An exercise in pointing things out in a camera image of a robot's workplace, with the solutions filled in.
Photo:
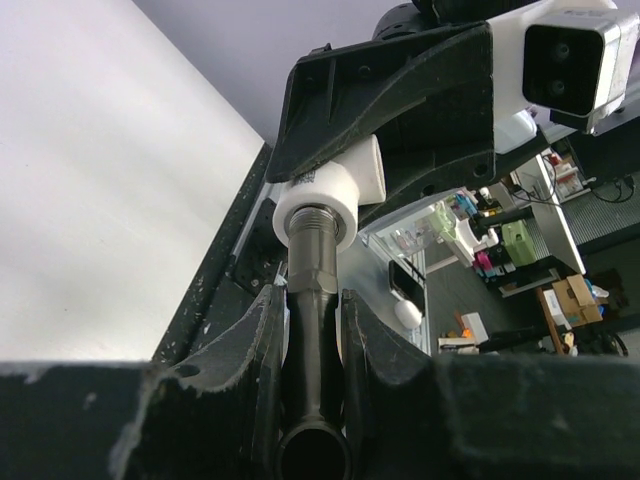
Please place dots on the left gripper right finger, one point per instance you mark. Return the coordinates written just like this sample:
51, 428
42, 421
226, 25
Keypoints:
413, 416

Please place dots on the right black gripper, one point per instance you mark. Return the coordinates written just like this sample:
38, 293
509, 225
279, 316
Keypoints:
424, 87

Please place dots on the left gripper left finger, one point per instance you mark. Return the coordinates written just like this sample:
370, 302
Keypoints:
215, 415

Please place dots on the white elbow fitting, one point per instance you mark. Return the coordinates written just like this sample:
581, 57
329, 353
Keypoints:
352, 179

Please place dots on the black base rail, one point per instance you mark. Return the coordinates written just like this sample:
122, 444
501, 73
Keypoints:
181, 333

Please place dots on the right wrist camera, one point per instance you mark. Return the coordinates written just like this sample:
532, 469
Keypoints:
573, 58

